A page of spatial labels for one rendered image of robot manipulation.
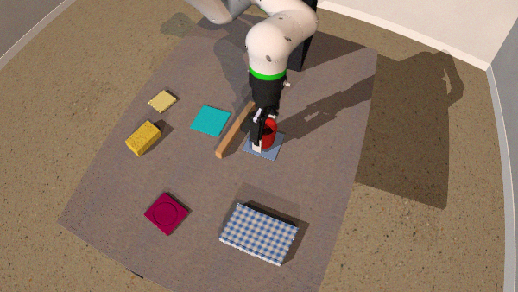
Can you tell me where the pale yellow flat square pad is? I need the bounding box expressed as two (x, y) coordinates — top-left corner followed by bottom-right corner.
(148, 91), (177, 114)

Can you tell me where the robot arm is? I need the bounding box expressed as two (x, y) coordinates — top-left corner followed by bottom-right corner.
(185, 0), (319, 95)

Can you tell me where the crimson square pad with circle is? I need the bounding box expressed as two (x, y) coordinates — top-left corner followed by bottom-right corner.
(144, 192), (189, 236)

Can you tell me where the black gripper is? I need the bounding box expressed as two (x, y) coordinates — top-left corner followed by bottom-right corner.
(250, 89), (281, 153)

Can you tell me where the red cup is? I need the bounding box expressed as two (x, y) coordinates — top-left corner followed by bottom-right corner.
(262, 118), (277, 149)

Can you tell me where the yellow sponge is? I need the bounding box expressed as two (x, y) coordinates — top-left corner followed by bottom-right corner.
(125, 120), (161, 157)

